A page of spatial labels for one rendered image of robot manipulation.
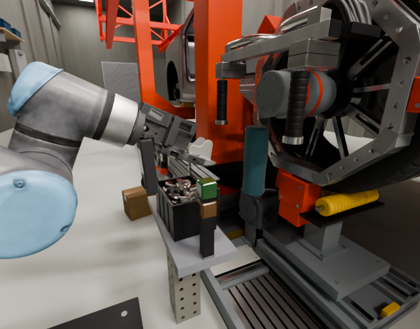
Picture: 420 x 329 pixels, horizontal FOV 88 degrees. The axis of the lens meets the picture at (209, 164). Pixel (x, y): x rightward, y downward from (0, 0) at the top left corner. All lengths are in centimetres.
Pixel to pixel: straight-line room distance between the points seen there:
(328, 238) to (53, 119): 98
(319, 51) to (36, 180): 49
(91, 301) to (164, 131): 93
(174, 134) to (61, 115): 18
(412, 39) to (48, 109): 67
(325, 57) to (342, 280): 75
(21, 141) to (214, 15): 84
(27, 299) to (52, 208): 111
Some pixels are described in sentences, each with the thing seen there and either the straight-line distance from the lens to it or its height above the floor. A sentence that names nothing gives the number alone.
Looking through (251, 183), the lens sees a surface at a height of 53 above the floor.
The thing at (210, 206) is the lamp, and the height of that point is 60.
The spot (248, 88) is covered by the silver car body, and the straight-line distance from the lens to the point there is 166.
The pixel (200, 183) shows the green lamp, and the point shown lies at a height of 66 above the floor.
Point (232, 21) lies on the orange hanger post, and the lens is 109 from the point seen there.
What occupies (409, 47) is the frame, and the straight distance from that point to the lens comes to 64.
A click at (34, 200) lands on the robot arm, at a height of 75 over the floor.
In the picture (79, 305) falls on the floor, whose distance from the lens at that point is 123.
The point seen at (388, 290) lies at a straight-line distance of 113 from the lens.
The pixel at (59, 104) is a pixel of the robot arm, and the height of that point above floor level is 84.
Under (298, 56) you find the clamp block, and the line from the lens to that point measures 50.
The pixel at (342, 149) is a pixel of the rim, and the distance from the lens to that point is 83.
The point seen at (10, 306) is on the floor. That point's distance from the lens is 138.
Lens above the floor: 85
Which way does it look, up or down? 18 degrees down
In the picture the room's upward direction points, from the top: straight up
